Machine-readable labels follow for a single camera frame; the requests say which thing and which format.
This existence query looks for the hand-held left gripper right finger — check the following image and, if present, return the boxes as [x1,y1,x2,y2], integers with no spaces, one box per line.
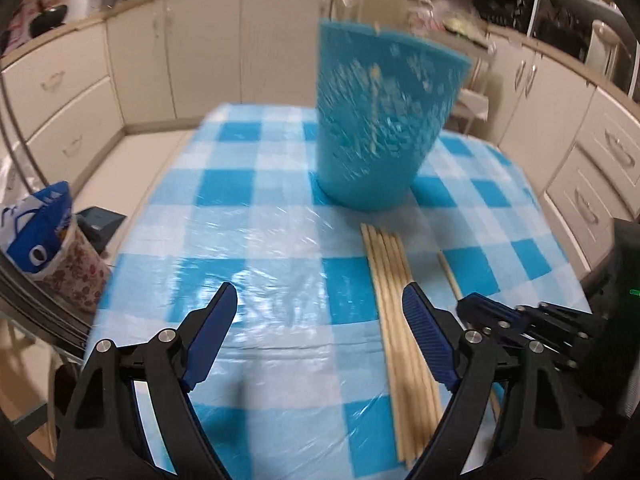
[401,281,591,480]

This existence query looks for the floral patterned bin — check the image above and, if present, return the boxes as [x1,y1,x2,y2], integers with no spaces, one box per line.
[42,215,113,313]

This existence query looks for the clear bag of food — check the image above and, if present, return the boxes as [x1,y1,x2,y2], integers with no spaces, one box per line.
[407,0,497,48]

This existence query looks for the blue checked tablecloth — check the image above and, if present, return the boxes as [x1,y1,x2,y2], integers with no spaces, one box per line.
[82,102,596,480]

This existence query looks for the black frying pan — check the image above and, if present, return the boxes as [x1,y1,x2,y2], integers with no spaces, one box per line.
[30,4,68,38]

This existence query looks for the white cylinder container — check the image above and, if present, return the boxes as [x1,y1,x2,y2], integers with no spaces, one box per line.
[585,20,619,80]

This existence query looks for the wooden chopstick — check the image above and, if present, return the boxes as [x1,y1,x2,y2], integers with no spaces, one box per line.
[436,251,502,423]

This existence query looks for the blue white plastic bag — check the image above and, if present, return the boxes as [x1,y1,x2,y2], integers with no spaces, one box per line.
[0,181,76,276]

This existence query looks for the white trolley cart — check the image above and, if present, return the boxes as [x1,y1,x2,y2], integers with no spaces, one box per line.
[440,10,501,136]

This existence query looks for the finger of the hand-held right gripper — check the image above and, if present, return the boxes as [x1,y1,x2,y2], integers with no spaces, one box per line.
[456,294,603,336]
[530,332,603,370]

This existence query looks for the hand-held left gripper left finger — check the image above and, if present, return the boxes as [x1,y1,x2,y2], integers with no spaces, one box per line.
[54,281,239,480]

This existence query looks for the cream kitchen base cabinet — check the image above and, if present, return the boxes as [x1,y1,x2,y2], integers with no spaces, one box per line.
[102,0,336,128]
[465,27,640,273]
[0,20,126,191]

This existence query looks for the bundle of wooden chopsticks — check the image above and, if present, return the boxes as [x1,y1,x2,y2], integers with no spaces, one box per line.
[360,222,453,471]

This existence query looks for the dark box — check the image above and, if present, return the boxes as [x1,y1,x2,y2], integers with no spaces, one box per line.
[75,206,127,256]

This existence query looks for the black kitchen appliance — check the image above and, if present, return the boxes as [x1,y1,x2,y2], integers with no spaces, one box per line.
[474,0,537,31]

